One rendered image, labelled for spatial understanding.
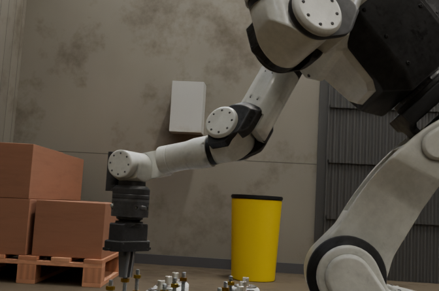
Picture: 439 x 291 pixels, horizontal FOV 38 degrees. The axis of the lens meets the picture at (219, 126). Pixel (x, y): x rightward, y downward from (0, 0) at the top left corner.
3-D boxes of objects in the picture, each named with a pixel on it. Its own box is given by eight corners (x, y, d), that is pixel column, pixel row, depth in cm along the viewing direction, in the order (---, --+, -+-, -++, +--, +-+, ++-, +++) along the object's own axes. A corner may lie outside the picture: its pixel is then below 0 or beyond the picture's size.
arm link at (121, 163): (156, 201, 152) (159, 154, 154) (133, 199, 142) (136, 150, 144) (115, 199, 157) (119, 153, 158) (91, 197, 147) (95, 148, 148)
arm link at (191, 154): (179, 180, 149) (255, 167, 142) (158, 161, 141) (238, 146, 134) (181, 141, 154) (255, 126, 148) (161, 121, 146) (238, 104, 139)
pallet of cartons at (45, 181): (147, 266, 499) (154, 163, 508) (96, 289, 356) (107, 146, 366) (27, 257, 508) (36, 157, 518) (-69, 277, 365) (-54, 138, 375)
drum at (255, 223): (274, 277, 469) (278, 197, 477) (283, 284, 432) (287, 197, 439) (225, 274, 467) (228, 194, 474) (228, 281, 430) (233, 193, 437)
